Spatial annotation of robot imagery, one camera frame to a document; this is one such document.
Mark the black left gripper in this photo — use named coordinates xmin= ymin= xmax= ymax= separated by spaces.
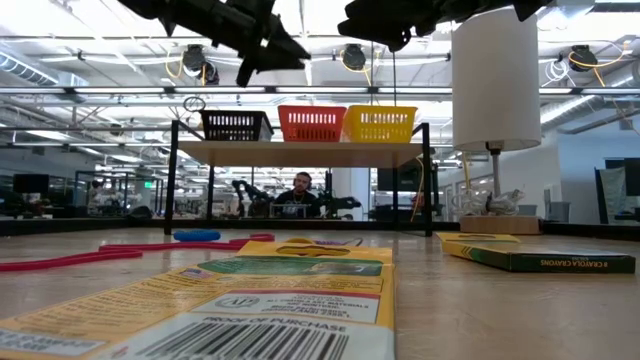
xmin=174 ymin=0 xmax=311 ymax=89

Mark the yellow plastic basket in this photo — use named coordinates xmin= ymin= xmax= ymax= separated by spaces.
xmin=342 ymin=104 xmax=419 ymax=144

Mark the black ceiling cable reel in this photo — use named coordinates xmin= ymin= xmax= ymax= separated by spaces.
xmin=341 ymin=43 xmax=368 ymax=73
xmin=569 ymin=44 xmax=599 ymax=73
xmin=180 ymin=43 xmax=221 ymax=86

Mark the grey bin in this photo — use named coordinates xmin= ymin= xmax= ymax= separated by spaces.
xmin=546 ymin=201 xmax=571 ymax=224

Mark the black plastic basket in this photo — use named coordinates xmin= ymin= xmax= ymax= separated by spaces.
xmin=199 ymin=109 xmax=275 ymax=143

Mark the orange plastic basket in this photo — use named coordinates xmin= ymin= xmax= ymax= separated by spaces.
xmin=277 ymin=104 xmax=348 ymax=143

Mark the wooden shelf with black legs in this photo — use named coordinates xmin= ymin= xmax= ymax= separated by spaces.
xmin=163 ymin=119 xmax=434 ymax=239

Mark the purple coil hair tie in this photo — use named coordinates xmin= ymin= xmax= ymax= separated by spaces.
xmin=312 ymin=237 xmax=365 ymax=247

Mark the person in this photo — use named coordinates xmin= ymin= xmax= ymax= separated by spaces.
xmin=273 ymin=171 xmax=321 ymax=220

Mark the black aluminium table frame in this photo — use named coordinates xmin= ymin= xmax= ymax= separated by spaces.
xmin=0 ymin=217 xmax=640 ymax=242

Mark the yellow green Crayola crayon box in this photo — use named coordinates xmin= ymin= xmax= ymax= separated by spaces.
xmin=0 ymin=241 xmax=396 ymax=360
xmin=434 ymin=231 xmax=637 ymax=275

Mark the blue coil hair tie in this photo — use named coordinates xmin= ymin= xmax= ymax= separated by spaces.
xmin=173 ymin=229 xmax=222 ymax=243

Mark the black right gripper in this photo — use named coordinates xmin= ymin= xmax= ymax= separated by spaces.
xmin=337 ymin=0 xmax=481 ymax=54

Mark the yellow cable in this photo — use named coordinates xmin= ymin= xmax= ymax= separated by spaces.
xmin=408 ymin=155 xmax=426 ymax=223

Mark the background monitor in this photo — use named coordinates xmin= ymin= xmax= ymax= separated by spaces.
xmin=377 ymin=164 xmax=424 ymax=192
xmin=12 ymin=173 xmax=50 ymax=195

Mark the white shade table lamp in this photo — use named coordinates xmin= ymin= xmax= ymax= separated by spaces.
xmin=451 ymin=4 xmax=543 ymax=236

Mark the background black frame cage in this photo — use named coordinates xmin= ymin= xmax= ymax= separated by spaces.
xmin=73 ymin=171 xmax=164 ymax=217

